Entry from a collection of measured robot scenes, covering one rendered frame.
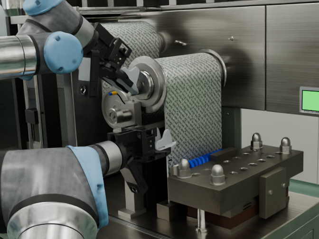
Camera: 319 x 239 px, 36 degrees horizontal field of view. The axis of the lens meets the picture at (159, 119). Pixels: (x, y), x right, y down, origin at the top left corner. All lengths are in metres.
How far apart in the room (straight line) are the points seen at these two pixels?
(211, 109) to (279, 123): 2.81
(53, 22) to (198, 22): 0.62
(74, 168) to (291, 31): 0.86
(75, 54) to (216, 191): 0.46
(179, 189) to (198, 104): 0.26
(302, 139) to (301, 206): 2.72
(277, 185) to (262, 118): 2.96
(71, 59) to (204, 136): 0.58
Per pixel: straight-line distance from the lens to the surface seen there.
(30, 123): 1.48
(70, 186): 0.65
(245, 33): 1.45
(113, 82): 1.22
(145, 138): 1.15
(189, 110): 1.31
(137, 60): 1.27
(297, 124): 4.09
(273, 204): 1.30
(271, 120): 4.20
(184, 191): 1.19
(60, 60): 0.90
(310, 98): 1.36
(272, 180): 1.27
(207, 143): 1.39
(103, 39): 1.15
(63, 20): 1.07
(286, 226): 1.30
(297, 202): 1.43
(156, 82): 1.22
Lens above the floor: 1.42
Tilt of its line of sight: 12 degrees down
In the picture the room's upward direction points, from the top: 2 degrees counter-clockwise
